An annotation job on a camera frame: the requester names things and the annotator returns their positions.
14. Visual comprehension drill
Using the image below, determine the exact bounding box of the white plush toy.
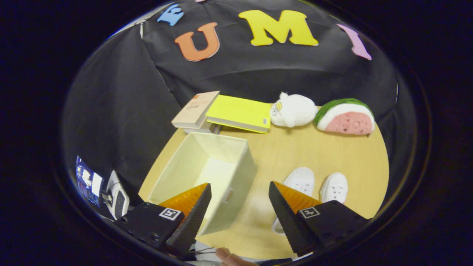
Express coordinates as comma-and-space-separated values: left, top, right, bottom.
269, 92, 319, 128

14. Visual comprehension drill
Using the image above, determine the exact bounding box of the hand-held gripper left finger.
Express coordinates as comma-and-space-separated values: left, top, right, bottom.
115, 183, 212, 259

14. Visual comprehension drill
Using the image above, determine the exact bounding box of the grey book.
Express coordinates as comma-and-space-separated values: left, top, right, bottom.
184, 124, 222, 134

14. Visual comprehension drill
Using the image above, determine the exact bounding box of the watermelon slice plush toy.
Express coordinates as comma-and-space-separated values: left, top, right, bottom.
314, 98, 375, 135

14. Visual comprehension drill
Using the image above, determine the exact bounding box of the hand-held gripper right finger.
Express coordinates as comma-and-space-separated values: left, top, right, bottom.
268, 181, 370, 257

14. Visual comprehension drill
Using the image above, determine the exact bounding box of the yellow book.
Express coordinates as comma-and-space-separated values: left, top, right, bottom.
205, 95, 272, 134

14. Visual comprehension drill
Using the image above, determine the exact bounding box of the white canvas shoe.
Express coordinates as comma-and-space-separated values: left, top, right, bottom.
319, 172, 348, 204
272, 167, 315, 235

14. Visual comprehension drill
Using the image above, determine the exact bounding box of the cream fabric storage box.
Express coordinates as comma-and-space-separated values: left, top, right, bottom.
148, 132, 257, 237

